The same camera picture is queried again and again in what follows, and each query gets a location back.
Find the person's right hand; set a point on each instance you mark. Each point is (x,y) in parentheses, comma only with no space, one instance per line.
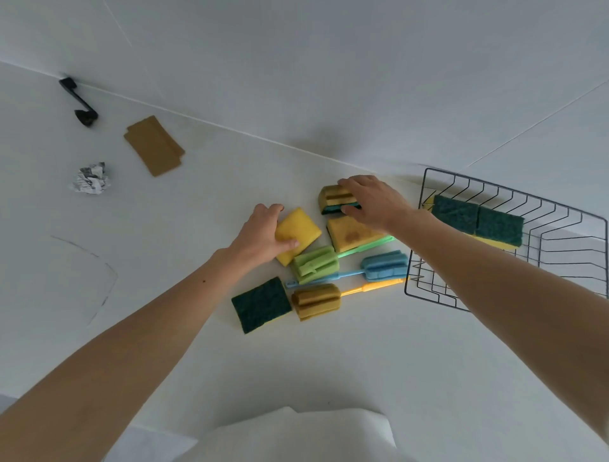
(383,204)

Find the person's left hand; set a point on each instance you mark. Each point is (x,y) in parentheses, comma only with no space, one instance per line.
(257,238)

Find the person's right fingers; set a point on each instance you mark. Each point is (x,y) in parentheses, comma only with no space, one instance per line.
(354,184)

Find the person's left thumb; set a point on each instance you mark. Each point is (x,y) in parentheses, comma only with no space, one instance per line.
(288,245)

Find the plain yellow sponge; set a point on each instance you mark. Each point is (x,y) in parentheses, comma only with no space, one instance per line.
(302,233)

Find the yellow sponge with groove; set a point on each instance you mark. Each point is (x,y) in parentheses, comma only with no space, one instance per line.
(332,197)

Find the person's left forearm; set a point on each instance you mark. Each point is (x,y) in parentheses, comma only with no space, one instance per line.
(128,361)

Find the person's right forearm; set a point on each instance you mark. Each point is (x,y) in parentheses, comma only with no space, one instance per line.
(514,304)

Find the green sponge bottle brush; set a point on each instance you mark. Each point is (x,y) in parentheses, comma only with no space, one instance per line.
(314,266)

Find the stained yellow sponge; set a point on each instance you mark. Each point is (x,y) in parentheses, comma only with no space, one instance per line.
(354,234)

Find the yellow sponge bottle brush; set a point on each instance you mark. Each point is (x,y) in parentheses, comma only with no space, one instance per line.
(316,301)

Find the green scouring pad sponge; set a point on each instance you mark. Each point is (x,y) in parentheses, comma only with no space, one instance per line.
(499,227)
(454,214)
(261,304)

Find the blue sponge bottle brush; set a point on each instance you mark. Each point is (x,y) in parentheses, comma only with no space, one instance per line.
(383,269)

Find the brown cardboard piece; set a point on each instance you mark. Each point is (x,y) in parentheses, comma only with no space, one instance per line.
(153,145)

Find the person's white shirt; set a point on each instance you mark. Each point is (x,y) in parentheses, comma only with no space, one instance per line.
(295,435)

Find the crumpled foil ball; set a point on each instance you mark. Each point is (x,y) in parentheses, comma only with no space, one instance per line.
(90,179)

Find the black plastic clamp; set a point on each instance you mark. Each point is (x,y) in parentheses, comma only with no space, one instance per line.
(81,107)

